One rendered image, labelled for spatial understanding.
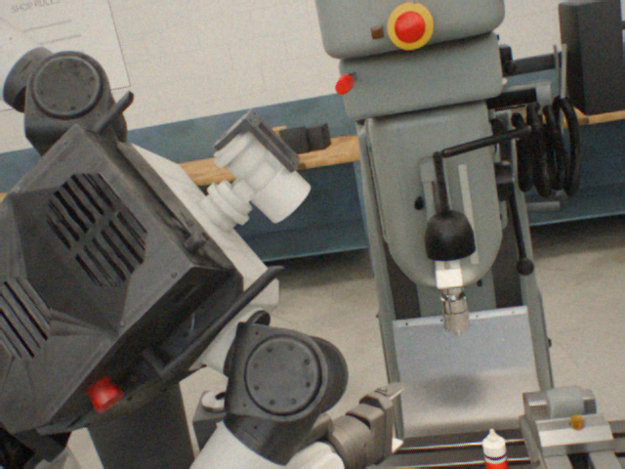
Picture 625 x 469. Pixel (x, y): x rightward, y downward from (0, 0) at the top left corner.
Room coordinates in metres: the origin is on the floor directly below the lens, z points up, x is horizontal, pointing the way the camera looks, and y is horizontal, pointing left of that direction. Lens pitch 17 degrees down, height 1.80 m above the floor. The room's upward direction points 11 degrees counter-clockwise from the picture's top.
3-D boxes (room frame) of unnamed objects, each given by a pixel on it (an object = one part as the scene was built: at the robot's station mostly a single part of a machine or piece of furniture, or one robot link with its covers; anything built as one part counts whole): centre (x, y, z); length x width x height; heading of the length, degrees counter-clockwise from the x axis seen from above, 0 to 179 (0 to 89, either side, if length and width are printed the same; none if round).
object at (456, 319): (1.21, -0.23, 1.23); 0.05 x 0.05 x 0.05
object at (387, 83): (1.25, -0.24, 1.68); 0.34 x 0.24 x 0.10; 168
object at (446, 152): (1.01, -0.28, 1.58); 0.17 x 0.01 x 0.01; 109
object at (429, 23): (0.98, -0.18, 1.76); 0.06 x 0.02 x 0.06; 78
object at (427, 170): (1.10, -0.21, 1.45); 0.04 x 0.04 x 0.21; 78
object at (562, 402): (1.17, -0.40, 1.01); 0.06 x 0.05 x 0.06; 81
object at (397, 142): (1.21, -0.23, 1.47); 0.21 x 0.19 x 0.32; 78
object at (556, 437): (1.12, -0.39, 0.99); 0.12 x 0.06 x 0.04; 81
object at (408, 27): (0.96, -0.18, 1.76); 0.04 x 0.03 x 0.04; 78
